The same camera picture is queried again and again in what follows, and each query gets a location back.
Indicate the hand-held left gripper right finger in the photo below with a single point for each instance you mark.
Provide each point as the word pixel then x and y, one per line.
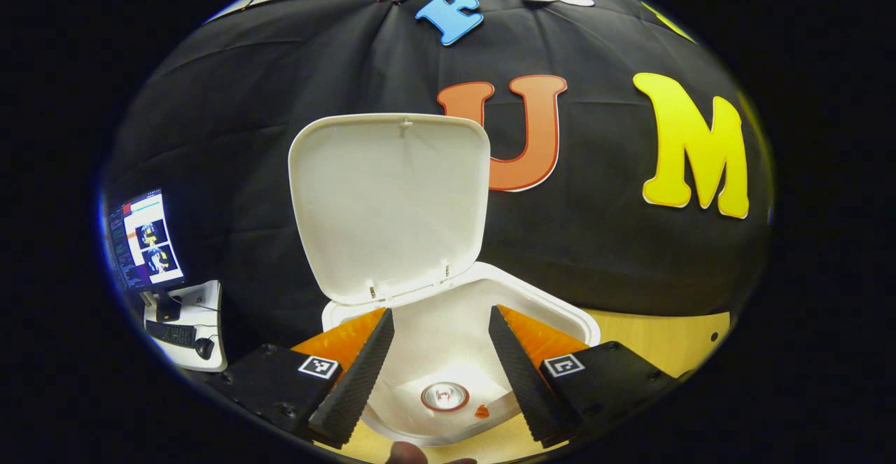
pixel 528 380

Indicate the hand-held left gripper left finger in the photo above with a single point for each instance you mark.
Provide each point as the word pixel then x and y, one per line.
pixel 357 376

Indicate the red pop can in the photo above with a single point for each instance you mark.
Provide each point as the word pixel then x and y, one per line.
pixel 445 397

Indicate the white desktop garbage bin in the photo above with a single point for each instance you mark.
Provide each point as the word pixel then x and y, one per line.
pixel 388 205

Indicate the wooden desktop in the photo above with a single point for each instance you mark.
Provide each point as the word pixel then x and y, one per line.
pixel 651 341

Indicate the black backdrop cloth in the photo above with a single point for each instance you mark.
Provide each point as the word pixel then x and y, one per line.
pixel 602 254

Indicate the black computer mouse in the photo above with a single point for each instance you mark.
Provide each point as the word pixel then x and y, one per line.
pixel 204 349

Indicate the white side table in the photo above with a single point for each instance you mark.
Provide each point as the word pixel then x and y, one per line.
pixel 210 310

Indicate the black keyboard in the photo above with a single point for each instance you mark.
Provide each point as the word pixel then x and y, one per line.
pixel 171 334

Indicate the computer monitor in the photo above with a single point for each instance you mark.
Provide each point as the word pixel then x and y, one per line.
pixel 147 240

